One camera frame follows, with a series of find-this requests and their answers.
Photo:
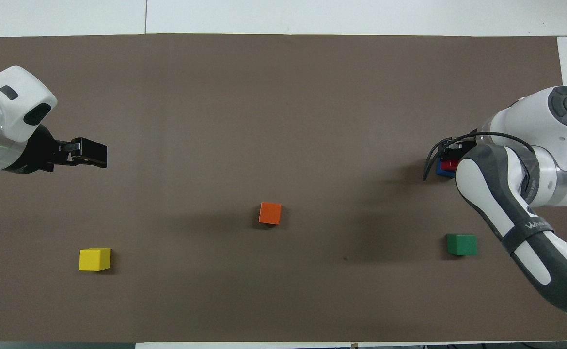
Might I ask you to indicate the yellow wooden block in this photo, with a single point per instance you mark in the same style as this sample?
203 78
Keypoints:
94 259

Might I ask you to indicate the blue wooden block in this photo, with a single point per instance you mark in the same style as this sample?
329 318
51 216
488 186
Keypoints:
443 172

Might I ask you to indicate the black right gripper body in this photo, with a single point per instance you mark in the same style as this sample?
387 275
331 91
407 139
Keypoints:
463 145

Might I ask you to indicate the brown table mat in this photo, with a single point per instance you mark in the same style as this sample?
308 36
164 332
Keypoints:
283 121

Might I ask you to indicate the orange wooden block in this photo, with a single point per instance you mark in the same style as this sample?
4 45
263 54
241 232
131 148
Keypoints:
270 213

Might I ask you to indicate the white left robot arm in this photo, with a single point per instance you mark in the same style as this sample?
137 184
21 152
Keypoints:
2 111

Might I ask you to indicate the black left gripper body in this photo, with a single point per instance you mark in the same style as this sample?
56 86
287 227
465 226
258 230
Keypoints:
36 155

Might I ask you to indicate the green wooden block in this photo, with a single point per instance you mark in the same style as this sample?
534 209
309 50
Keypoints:
462 245

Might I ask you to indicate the red wooden block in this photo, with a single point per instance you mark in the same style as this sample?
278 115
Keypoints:
449 166

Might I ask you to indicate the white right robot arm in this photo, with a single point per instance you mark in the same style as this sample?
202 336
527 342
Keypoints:
516 194

